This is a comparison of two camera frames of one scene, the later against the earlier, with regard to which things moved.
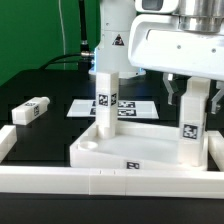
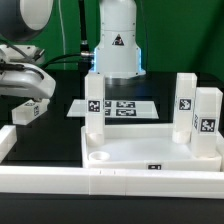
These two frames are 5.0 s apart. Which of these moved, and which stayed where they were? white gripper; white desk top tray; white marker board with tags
Moved: white desk top tray; white gripper
Stayed: white marker board with tags
